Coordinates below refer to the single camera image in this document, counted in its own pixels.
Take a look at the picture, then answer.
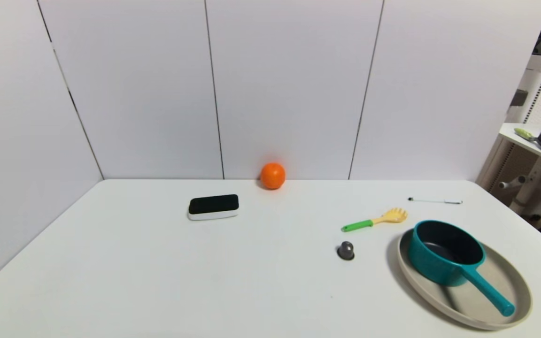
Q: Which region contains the teal toy saucepan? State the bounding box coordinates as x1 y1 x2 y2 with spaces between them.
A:
408 220 516 317

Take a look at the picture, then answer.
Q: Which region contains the beige brown round plate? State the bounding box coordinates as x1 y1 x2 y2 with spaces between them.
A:
397 229 533 330

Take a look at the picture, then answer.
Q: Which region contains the orange fruit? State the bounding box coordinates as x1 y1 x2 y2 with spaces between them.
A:
260 162 286 190

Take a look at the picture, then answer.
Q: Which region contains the black and white eraser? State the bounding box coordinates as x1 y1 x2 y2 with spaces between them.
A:
187 194 240 221

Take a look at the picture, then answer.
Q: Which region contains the small grey capsule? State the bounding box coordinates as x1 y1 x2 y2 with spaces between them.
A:
337 241 356 261

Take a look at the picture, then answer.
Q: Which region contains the thin white pen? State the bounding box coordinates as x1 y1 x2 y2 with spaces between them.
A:
408 197 464 205

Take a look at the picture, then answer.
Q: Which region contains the white side table top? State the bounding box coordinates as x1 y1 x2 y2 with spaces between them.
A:
500 123 541 172

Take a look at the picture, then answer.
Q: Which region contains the perforated white panel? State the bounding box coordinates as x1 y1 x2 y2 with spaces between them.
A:
476 68 541 198

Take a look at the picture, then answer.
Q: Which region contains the yellow green-handled spaghetti spoon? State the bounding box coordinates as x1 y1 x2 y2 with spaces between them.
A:
341 208 408 233

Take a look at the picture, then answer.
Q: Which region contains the grey pedestal knob bar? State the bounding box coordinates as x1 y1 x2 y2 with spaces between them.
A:
499 175 527 189

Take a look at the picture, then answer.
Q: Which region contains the white side table pedestal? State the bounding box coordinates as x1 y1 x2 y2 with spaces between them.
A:
510 157 541 216

